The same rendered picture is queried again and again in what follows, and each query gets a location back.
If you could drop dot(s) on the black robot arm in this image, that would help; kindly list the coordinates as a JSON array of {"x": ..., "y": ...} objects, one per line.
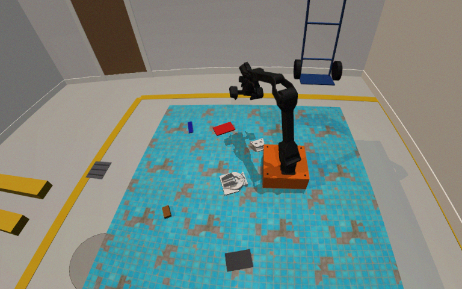
[{"x": 286, "y": 100}]

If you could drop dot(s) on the dark blue flat bar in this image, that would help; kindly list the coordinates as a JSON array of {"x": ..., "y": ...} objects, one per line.
[{"x": 190, "y": 127}]

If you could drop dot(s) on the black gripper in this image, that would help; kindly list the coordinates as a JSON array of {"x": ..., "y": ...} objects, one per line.
[{"x": 255, "y": 94}]

